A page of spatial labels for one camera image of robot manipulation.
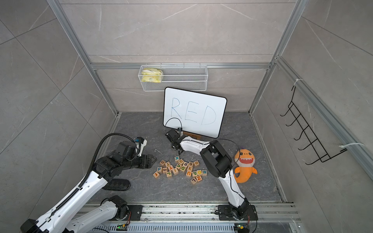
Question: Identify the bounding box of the black wall hook rack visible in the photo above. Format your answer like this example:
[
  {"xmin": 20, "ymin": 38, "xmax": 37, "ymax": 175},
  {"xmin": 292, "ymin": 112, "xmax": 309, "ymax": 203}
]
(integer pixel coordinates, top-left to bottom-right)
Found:
[{"xmin": 280, "ymin": 86, "xmax": 347, "ymax": 166}]

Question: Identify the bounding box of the wooden block red f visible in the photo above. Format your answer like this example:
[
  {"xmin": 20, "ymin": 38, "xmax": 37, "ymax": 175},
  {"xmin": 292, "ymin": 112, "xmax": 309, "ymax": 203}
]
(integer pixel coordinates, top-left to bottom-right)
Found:
[{"xmin": 153, "ymin": 172, "xmax": 161, "ymax": 179}]

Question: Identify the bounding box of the white wire mesh basket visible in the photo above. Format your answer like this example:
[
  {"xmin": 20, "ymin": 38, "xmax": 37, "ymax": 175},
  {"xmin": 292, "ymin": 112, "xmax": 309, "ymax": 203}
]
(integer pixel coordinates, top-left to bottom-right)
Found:
[{"xmin": 138, "ymin": 65, "xmax": 208, "ymax": 92}]

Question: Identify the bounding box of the black oval pad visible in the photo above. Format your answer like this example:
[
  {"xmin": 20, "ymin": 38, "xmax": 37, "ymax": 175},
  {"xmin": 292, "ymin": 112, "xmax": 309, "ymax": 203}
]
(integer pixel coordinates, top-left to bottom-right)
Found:
[{"xmin": 102, "ymin": 179, "xmax": 131, "ymax": 192}]

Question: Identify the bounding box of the metal base rail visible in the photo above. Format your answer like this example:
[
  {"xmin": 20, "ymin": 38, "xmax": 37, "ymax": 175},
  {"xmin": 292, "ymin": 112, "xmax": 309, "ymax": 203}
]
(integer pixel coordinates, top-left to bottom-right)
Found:
[{"xmin": 84, "ymin": 203, "xmax": 305, "ymax": 233}]

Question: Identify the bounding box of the orange shark plush toy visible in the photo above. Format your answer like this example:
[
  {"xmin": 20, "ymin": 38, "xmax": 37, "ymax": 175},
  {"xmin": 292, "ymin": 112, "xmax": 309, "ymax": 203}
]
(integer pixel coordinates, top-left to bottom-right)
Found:
[{"xmin": 234, "ymin": 149, "xmax": 258, "ymax": 183}]

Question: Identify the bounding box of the white dry-erase board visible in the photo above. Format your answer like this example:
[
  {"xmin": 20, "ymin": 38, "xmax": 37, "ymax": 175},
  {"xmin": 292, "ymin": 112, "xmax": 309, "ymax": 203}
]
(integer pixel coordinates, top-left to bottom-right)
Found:
[{"xmin": 163, "ymin": 87, "xmax": 227, "ymax": 138}]

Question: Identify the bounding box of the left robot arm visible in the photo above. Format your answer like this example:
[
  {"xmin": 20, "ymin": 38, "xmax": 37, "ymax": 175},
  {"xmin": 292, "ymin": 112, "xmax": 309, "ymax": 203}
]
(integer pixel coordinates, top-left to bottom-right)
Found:
[{"xmin": 20, "ymin": 134, "xmax": 156, "ymax": 233}]

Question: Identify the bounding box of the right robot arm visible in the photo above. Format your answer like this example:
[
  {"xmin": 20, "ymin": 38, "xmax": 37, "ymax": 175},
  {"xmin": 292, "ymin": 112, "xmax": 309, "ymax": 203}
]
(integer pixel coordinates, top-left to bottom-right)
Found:
[{"xmin": 166, "ymin": 129, "xmax": 250, "ymax": 220}]

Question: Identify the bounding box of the yellow packet in basket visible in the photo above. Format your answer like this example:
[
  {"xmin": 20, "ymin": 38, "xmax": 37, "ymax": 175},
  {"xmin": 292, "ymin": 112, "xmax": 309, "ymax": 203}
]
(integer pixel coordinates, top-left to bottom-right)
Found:
[{"xmin": 141, "ymin": 68, "xmax": 163, "ymax": 83}]

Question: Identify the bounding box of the wooden easel stand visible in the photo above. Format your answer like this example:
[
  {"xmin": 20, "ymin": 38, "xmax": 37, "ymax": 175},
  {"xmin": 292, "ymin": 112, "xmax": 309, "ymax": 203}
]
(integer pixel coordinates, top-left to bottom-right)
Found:
[{"xmin": 183, "ymin": 131, "xmax": 202, "ymax": 140}]

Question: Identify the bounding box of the wooden block brown H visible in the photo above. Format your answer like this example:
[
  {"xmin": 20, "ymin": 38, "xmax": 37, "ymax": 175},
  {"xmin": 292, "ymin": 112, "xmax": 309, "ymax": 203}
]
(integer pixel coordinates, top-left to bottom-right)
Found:
[{"xmin": 193, "ymin": 160, "xmax": 200, "ymax": 167}]

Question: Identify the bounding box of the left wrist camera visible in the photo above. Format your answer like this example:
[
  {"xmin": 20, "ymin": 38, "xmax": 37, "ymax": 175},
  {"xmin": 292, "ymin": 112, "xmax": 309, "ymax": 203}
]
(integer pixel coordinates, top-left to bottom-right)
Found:
[{"xmin": 135, "ymin": 137, "xmax": 147, "ymax": 157}]

